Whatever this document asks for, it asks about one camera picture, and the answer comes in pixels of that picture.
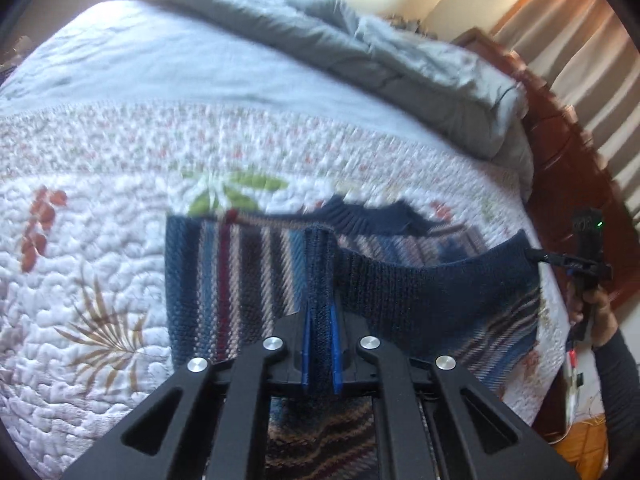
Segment beige pleated curtain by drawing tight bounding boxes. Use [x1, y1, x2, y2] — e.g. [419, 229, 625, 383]
[495, 0, 640, 216]

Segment power strip with red switch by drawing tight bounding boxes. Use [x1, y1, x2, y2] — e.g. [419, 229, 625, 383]
[562, 347, 587, 436]

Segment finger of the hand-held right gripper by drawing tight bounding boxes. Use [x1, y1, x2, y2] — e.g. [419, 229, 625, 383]
[524, 246, 581, 269]

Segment grey duvet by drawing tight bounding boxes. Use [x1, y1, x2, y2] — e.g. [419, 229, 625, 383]
[115, 0, 536, 201]

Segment dark wooden headboard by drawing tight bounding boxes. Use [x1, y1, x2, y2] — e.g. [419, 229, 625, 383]
[450, 27, 631, 311]

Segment floral quilted bedspread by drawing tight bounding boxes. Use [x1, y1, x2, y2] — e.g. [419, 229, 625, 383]
[0, 100, 571, 480]

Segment person's right forearm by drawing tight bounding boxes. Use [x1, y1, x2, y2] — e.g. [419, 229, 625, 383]
[592, 327, 640, 471]

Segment person's right hand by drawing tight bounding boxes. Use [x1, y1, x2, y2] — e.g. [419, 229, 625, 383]
[567, 285, 623, 351]

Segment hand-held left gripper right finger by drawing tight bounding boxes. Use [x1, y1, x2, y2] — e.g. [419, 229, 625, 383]
[327, 305, 568, 480]

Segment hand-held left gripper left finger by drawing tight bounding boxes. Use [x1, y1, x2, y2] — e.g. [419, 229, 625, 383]
[60, 307, 313, 480]

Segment pale blue quilted bed pad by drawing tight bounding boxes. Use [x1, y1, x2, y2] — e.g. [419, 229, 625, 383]
[0, 0, 441, 161]

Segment blue striped knit sweater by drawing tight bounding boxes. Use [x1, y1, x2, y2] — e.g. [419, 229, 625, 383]
[165, 195, 543, 480]

